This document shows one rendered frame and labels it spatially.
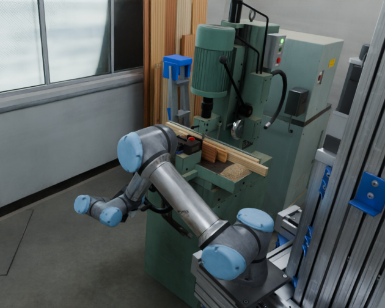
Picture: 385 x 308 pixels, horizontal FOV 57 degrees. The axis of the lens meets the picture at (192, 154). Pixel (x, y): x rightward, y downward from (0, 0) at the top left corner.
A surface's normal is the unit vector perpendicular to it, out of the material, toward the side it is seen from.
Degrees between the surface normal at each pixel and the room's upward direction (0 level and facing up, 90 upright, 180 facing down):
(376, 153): 90
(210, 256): 93
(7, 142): 90
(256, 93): 90
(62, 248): 0
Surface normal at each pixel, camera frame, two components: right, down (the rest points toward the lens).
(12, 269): 0.09, -0.89
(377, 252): -0.78, 0.21
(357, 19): -0.59, 0.31
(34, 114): 0.80, 0.33
